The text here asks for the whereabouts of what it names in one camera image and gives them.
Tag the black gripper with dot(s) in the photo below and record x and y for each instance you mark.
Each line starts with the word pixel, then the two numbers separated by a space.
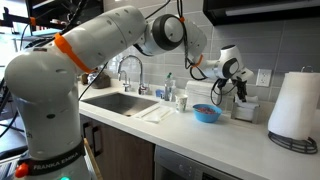
pixel 239 83

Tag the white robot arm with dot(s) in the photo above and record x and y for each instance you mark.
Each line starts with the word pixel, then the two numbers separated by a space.
pixel 44 81

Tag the silver napkin holder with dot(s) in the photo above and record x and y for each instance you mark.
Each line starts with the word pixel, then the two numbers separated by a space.
pixel 254 121

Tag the white napkin stack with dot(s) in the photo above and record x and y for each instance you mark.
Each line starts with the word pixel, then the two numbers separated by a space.
pixel 200 93

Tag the patterned paper cup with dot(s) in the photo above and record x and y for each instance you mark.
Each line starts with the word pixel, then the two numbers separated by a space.
pixel 181 102

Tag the dark round object on counter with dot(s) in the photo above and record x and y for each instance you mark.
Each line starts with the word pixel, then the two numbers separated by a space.
pixel 98 80

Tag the blue bowl with candies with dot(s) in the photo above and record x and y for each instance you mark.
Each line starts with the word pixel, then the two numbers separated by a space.
pixel 206 113

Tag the paper towel roll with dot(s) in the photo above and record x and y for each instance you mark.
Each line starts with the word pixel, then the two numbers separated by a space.
pixel 296 104

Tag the dish soap bottle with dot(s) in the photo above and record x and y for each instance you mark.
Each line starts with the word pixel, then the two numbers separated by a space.
pixel 169 83

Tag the black range hood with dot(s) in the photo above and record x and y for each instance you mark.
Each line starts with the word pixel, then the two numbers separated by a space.
pixel 223 12

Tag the blue sponge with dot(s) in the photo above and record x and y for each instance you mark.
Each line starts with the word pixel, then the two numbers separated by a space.
pixel 160 93

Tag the white paper towel sheet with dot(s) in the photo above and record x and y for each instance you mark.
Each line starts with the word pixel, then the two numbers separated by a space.
pixel 156 114

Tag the chrome kitchen faucet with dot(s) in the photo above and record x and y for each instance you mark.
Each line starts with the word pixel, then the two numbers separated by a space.
pixel 137 70

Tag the stainless dishwasher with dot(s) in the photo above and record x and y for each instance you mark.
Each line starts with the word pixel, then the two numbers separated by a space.
pixel 170 165

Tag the stainless steel sink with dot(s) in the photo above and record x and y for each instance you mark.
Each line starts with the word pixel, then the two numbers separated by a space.
pixel 120 103

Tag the wooden cabinet door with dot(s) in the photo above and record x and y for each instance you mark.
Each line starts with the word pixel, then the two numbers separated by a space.
pixel 119 155

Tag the white wall outlet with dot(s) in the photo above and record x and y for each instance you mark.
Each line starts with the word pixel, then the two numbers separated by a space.
pixel 263 77

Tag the black wire towel holder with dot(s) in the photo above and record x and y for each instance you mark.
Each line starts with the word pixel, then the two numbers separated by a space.
pixel 308 146

